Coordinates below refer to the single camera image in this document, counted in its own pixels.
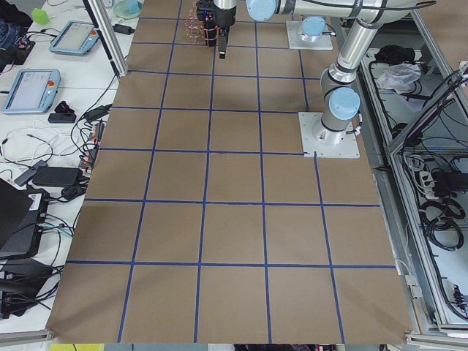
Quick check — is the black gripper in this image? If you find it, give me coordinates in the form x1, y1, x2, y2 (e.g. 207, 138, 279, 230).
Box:
196, 0, 238, 59

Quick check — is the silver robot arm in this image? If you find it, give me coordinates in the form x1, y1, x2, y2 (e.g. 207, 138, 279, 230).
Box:
246, 1, 436, 146
196, 1, 326, 59

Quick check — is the blue foam block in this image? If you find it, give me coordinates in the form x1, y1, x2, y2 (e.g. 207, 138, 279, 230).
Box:
126, 0, 141, 14

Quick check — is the black power adapter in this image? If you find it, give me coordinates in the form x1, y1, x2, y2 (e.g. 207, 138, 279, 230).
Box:
113, 23, 135, 35

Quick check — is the green glass plate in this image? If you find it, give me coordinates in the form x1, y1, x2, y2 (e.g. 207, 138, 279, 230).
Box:
113, 0, 143, 20

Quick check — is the blue teach pendant far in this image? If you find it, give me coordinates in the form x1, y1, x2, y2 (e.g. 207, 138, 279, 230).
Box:
49, 20, 99, 56

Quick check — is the blue teach pendant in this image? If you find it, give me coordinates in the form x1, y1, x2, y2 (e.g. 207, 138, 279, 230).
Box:
2, 69, 61, 115
49, 20, 99, 56

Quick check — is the blue teach pendant near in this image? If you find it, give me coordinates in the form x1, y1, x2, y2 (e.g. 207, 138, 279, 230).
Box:
2, 69, 61, 115

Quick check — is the black laptop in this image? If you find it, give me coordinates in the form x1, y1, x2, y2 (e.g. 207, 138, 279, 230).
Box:
1, 180, 49, 260

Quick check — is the dark basket bottle near handle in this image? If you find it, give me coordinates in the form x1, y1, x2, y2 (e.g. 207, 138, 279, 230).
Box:
203, 20, 217, 47

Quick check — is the copper wire wine basket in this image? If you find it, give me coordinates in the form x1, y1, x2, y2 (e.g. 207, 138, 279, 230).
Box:
184, 4, 208, 46

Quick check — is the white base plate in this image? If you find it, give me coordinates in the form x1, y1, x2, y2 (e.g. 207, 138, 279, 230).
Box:
286, 18, 333, 50
298, 112, 360, 159

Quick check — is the aluminium frame post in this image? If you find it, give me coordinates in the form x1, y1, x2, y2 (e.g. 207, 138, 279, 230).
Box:
83, 0, 128, 78

